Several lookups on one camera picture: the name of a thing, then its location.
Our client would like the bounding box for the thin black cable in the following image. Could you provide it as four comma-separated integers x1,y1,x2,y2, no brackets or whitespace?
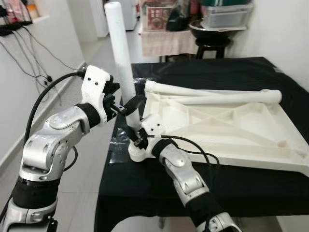
0,39,54,105
22,27,79,71

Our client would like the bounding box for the black tablecloth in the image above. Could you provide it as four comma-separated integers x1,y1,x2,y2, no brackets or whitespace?
94,57,309,232

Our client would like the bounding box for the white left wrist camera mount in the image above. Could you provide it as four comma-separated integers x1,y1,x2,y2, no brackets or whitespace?
80,66,114,127

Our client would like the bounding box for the large clear tape patch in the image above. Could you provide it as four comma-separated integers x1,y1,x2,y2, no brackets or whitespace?
109,135,133,165

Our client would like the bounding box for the red printed box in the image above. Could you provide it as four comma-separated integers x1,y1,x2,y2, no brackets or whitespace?
146,5,169,32

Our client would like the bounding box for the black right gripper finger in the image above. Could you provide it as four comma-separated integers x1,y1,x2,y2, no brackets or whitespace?
118,123,140,144

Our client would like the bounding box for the black metal wok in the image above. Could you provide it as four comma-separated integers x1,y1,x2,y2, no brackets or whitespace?
189,19,252,47

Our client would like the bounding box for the grey plastic storage container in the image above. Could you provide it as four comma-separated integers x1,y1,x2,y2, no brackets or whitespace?
200,0,254,29

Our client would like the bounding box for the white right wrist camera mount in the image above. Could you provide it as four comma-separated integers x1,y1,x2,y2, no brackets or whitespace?
140,115,164,139

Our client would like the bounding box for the white plastic table top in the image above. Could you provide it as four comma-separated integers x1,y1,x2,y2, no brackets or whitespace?
128,80,309,173

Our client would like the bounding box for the white cabinet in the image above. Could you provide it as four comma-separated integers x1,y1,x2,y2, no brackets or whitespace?
118,0,139,30

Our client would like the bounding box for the pink cloth covered table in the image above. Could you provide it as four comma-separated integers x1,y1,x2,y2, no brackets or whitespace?
140,19,198,58

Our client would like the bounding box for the black bag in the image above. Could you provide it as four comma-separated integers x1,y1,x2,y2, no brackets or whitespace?
167,5,194,32

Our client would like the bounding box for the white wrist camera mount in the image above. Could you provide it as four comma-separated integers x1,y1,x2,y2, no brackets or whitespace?
140,115,164,139
80,66,114,127

